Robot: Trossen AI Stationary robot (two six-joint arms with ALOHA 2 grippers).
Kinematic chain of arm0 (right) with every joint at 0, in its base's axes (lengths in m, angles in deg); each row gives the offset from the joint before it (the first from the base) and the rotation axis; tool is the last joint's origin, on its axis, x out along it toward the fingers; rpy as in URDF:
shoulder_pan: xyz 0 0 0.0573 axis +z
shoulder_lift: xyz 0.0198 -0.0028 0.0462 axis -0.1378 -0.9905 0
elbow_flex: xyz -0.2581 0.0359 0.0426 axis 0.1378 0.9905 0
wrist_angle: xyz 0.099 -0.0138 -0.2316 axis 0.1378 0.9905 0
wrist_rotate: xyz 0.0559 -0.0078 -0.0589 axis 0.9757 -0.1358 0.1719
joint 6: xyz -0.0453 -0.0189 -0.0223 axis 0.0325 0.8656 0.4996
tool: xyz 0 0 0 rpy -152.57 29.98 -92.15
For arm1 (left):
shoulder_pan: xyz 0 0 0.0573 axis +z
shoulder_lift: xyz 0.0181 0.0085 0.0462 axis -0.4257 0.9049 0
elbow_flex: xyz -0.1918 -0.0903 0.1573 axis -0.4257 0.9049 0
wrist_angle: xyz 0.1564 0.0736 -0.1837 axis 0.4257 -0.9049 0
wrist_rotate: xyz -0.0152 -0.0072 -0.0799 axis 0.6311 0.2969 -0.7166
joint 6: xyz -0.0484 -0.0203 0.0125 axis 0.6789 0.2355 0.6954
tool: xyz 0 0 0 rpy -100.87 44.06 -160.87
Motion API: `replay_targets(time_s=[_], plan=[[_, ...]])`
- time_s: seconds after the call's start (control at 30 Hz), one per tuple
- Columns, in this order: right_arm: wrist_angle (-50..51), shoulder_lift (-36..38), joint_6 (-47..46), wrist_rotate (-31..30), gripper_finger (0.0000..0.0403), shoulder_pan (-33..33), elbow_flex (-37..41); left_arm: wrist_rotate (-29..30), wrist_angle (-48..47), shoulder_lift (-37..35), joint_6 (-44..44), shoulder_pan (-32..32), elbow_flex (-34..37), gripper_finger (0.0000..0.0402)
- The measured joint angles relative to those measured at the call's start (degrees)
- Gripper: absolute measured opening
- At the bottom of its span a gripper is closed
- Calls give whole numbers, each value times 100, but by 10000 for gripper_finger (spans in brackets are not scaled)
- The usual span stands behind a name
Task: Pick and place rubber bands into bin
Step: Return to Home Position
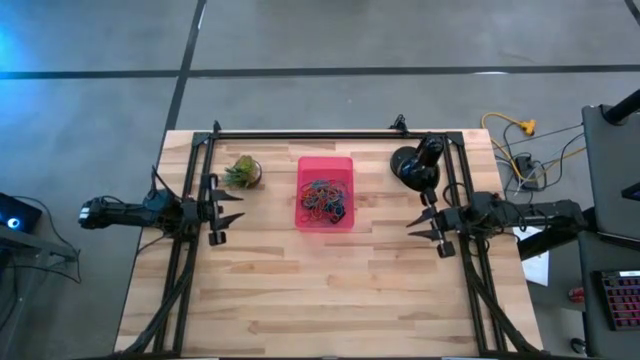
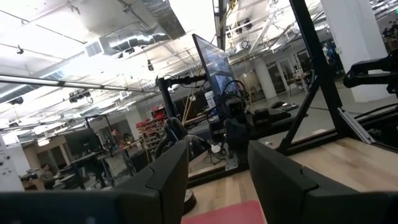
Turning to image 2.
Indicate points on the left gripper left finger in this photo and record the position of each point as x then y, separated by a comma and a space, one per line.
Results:
161, 193

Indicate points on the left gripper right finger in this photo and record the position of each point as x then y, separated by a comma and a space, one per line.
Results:
280, 186

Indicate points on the pink translucent plastic bin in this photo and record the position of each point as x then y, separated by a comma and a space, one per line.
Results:
230, 214

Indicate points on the red parts bin rack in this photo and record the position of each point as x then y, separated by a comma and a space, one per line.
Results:
152, 129

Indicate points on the black computer monitor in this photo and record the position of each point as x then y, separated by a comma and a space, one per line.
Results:
82, 141

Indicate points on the black round pole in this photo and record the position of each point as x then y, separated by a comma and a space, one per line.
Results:
166, 96

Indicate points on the white plastic container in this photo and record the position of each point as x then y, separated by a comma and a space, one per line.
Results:
210, 99

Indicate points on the person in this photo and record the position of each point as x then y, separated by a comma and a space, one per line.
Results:
48, 175

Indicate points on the large tilted black monitor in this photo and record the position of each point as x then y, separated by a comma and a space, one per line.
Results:
217, 67

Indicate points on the overhead LED light bar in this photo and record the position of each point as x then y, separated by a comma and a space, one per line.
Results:
62, 83

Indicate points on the grey metal bracket plate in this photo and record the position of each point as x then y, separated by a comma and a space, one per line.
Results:
231, 162

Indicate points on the black aluminium extrusion frame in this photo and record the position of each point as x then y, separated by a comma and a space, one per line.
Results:
317, 77

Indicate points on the black overhead camera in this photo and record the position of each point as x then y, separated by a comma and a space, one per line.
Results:
79, 95

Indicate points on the silver ceiling air duct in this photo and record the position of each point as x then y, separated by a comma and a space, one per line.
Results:
136, 39

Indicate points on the black ceiling-mounted camera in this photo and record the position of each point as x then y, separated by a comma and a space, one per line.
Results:
16, 100

